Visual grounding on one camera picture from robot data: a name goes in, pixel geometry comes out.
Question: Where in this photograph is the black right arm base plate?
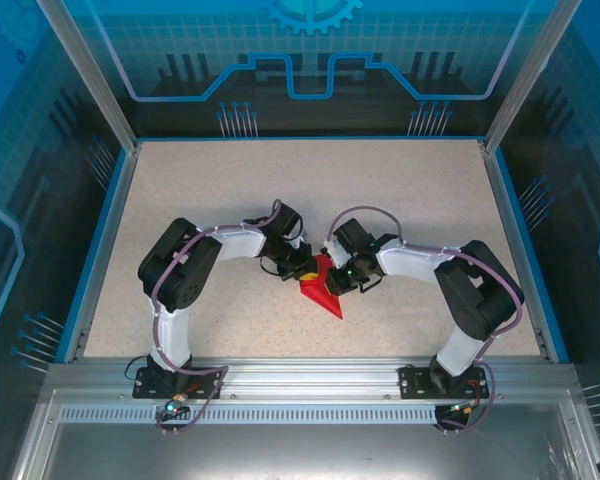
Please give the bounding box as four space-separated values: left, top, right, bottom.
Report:
398 364 491 400

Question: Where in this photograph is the aluminium table side rail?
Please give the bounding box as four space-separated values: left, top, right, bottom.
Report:
63 144 142 364
478 141 556 362

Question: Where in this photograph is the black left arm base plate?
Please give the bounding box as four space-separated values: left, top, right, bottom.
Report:
131 365 225 400

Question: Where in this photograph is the aluminium frame post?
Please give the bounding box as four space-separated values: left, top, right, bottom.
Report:
34 0 142 154
482 0 584 156

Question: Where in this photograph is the slotted aluminium cable duct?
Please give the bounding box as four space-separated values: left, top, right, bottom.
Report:
58 405 444 425

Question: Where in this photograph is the red paper sheet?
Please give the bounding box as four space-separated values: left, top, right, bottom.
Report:
299 253 345 320

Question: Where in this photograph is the grey metal sheet tray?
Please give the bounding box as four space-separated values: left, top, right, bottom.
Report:
9 389 600 480

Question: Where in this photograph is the aluminium mounting beam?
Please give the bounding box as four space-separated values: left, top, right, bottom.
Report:
44 355 577 401

